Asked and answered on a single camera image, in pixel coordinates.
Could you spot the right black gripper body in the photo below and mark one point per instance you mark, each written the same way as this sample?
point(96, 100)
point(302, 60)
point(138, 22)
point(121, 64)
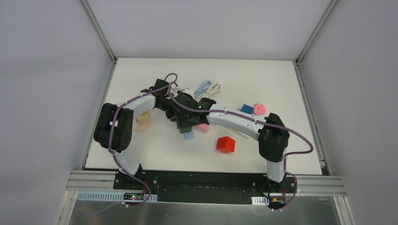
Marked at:
point(183, 121)

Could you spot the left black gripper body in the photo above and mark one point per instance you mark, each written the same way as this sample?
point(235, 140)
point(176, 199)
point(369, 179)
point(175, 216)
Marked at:
point(171, 111)

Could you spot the light blue plug box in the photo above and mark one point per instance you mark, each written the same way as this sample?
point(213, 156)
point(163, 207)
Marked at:
point(189, 135)

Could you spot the pink triangular power strip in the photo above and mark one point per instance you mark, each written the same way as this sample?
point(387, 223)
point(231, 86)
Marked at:
point(204, 128)

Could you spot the beige cube socket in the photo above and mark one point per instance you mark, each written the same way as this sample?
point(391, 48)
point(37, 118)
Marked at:
point(144, 118)

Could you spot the red cube socket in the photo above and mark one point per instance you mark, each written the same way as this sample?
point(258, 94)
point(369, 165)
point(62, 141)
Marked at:
point(226, 145)

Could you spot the blue cube socket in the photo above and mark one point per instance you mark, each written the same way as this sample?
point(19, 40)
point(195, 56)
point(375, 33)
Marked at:
point(247, 109)

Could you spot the pink plug adapter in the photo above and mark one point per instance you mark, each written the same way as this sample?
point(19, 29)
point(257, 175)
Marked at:
point(259, 109)

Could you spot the pink round socket base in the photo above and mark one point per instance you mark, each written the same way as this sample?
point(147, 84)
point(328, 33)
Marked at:
point(137, 127)

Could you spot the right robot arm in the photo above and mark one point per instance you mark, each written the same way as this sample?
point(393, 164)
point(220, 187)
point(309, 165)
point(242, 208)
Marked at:
point(271, 134)

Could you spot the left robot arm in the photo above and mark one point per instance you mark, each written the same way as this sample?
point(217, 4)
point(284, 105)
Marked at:
point(114, 128)

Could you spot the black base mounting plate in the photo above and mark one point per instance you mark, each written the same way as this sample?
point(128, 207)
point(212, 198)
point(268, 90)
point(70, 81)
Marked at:
point(205, 187)

